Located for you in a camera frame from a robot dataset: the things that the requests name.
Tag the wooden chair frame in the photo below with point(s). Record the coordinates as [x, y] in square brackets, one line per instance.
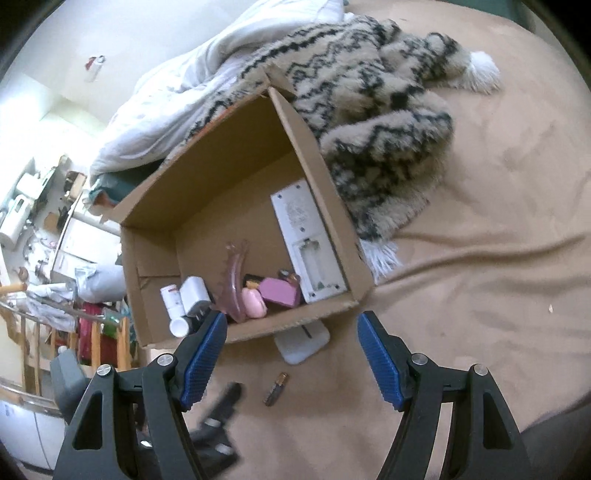
[100, 336]

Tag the pink plastic toy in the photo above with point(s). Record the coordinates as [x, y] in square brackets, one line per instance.
[255, 308]

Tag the black lighter with print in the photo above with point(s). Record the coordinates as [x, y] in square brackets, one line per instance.
[252, 281]

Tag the brown cardboard box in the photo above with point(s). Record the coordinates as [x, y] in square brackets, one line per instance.
[207, 213]

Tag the patterned fleece blanket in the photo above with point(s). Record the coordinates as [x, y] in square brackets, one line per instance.
[368, 91]

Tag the white earbuds case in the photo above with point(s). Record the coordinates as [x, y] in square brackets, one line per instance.
[299, 343]

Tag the white plastic bag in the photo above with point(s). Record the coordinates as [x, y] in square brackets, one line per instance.
[99, 283]

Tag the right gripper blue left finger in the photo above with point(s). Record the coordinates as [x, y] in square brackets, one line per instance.
[197, 356]

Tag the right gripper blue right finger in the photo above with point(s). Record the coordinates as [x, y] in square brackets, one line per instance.
[387, 356]

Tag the AA battery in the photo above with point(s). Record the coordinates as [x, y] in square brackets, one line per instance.
[275, 391]

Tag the pink eraser block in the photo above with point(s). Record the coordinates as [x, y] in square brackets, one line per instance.
[280, 292]

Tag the pink translucent hair claw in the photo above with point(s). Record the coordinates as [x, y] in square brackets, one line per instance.
[229, 300]

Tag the white pill bottle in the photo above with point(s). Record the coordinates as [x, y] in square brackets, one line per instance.
[180, 327]

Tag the white bottle red label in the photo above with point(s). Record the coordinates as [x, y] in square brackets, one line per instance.
[172, 301]

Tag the beige bed sheet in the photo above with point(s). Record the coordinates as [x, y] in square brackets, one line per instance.
[495, 271]

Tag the white duvet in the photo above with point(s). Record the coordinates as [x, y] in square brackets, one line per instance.
[167, 100]

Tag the white remote control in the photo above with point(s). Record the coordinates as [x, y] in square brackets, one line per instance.
[308, 243]

